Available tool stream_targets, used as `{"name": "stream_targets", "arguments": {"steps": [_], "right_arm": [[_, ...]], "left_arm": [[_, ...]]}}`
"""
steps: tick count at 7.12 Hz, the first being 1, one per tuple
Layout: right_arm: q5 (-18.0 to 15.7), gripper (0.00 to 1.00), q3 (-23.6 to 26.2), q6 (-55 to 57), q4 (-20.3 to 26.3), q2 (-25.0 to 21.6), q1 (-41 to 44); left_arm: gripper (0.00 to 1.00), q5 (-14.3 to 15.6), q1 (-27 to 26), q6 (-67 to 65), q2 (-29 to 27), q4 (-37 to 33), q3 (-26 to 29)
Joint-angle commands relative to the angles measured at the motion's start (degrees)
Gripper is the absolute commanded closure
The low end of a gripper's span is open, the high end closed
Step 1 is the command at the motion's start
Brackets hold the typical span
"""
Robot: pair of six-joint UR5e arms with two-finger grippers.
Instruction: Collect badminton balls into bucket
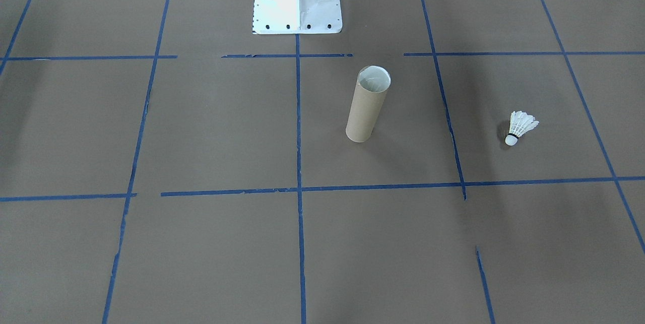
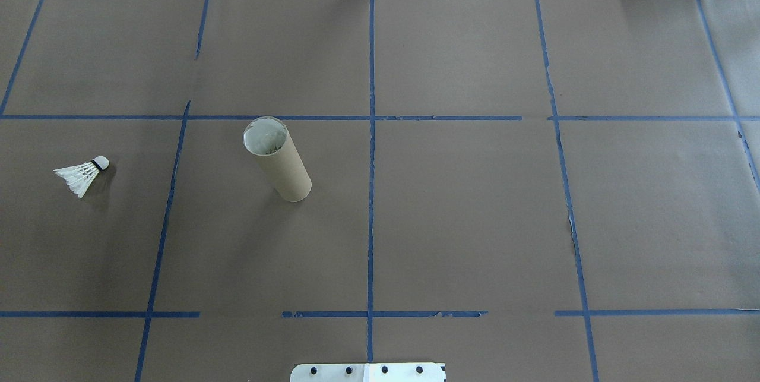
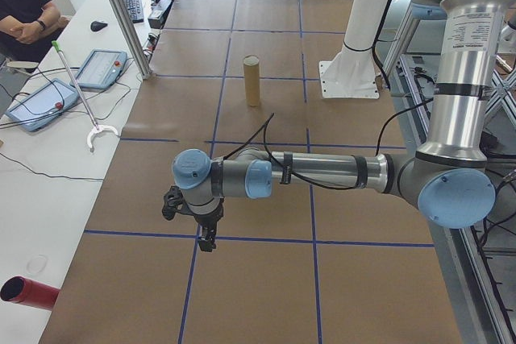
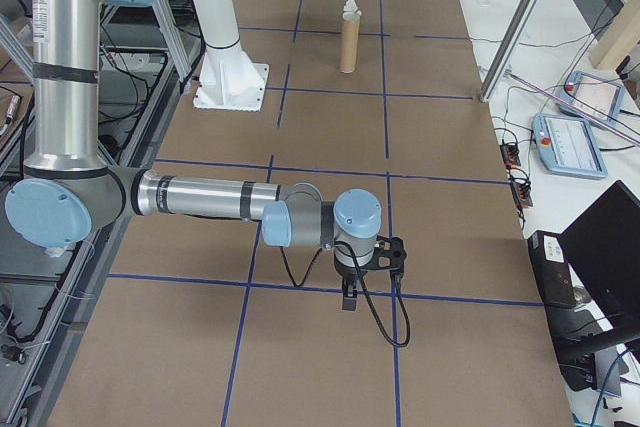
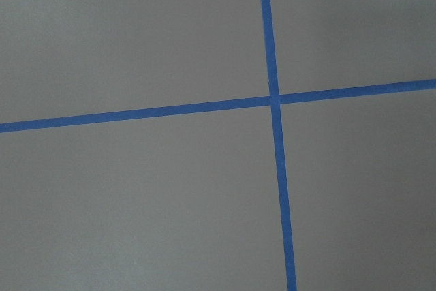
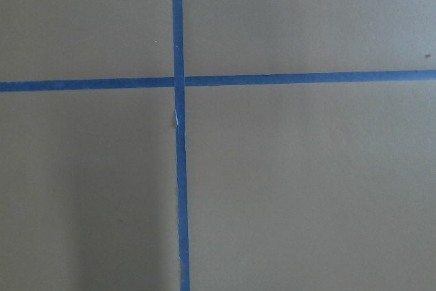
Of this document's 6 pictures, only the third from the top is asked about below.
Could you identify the brown cardboard tube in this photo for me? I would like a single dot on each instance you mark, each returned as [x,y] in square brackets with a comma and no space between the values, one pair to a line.
[252,82]

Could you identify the aluminium profile post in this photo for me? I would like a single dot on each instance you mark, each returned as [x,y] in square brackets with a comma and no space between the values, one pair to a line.
[123,17]

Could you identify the red tube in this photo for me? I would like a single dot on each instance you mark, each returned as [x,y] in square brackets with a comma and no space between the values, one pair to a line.
[36,293]

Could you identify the white chair armrest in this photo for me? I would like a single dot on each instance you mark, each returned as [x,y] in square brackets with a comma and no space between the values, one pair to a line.
[22,65]

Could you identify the white reacher grabber stick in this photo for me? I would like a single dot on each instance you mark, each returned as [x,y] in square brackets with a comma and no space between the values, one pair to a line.
[96,131]

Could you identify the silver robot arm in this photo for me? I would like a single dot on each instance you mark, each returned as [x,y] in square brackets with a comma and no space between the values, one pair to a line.
[322,167]

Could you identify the black computer mouse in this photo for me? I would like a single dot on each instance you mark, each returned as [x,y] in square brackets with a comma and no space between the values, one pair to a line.
[98,26]

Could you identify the black keyboard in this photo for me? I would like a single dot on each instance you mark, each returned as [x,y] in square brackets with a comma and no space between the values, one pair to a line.
[132,5]

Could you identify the blue grey teach pendant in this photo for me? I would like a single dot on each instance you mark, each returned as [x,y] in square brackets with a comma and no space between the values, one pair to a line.
[98,68]
[40,104]

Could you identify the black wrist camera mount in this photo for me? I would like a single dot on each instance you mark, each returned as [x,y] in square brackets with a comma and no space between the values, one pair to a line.
[172,203]

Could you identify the V-shaped metal bar frame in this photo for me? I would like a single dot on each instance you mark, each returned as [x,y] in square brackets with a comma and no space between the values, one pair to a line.
[455,271]

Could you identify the white metal bracket plate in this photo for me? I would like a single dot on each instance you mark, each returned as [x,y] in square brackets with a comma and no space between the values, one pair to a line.
[364,5]

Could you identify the white desk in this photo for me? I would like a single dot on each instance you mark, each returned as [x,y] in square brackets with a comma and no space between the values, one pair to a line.
[24,207]

